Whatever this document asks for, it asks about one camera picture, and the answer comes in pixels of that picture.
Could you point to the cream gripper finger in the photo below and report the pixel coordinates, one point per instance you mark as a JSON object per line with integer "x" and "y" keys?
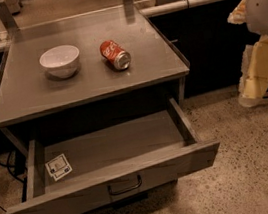
{"x": 253, "y": 83}
{"x": 237, "y": 16}

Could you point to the red coke can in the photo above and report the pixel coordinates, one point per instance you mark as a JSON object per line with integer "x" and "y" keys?
{"x": 117, "y": 56}

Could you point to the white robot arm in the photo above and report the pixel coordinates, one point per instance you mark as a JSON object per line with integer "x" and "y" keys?
{"x": 257, "y": 18}

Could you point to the open grey top drawer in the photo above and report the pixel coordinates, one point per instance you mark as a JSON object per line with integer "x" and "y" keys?
{"x": 115, "y": 163}

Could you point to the white ceramic bowl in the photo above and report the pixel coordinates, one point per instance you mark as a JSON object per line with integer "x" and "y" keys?
{"x": 61, "y": 61}

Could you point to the grey metal cabinet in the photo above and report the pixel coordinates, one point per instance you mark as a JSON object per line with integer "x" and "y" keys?
{"x": 26, "y": 92}

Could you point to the white fiducial tag sticker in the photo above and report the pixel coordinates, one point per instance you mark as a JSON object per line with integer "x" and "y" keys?
{"x": 58, "y": 167}

